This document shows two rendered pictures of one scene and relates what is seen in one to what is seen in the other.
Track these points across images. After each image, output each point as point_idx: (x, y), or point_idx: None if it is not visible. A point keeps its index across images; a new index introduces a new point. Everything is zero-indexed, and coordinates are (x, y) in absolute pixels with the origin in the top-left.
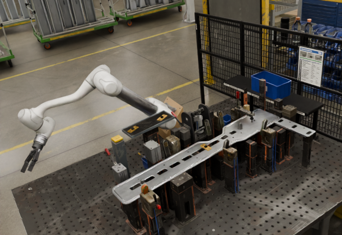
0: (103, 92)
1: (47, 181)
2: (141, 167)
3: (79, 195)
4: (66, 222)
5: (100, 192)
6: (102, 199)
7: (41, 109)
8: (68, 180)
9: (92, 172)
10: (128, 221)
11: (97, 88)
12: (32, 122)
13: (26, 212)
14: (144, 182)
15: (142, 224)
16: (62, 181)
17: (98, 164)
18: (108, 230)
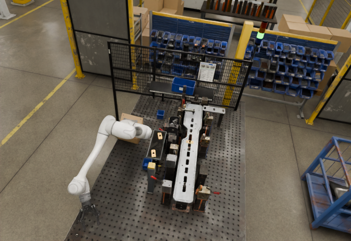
0: (129, 139)
1: (85, 220)
2: (140, 170)
3: (123, 214)
4: (137, 236)
5: (135, 203)
6: (142, 206)
7: (85, 174)
8: (101, 209)
9: (111, 192)
10: (174, 208)
11: (121, 137)
12: (83, 189)
13: None
14: None
15: None
16: None
17: (108, 184)
18: (169, 221)
